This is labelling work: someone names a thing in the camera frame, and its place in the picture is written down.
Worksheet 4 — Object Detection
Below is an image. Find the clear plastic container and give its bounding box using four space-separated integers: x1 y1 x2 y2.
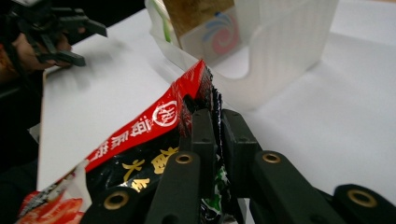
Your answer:
145 0 340 113

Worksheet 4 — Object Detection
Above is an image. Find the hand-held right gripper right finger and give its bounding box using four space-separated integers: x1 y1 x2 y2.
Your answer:
222 108 344 224

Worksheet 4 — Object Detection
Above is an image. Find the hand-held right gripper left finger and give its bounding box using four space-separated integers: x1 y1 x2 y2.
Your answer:
145 108 218 224

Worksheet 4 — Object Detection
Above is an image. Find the green and white food packet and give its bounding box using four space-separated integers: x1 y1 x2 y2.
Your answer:
145 0 176 45

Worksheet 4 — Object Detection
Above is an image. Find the red and black food packet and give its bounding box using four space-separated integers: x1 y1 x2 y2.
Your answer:
15 59 237 224

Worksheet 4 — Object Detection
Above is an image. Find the gold food packet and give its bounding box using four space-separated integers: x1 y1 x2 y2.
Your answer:
162 0 241 64

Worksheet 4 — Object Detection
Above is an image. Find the white paper sheet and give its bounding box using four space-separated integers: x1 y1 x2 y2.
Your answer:
36 0 396 206

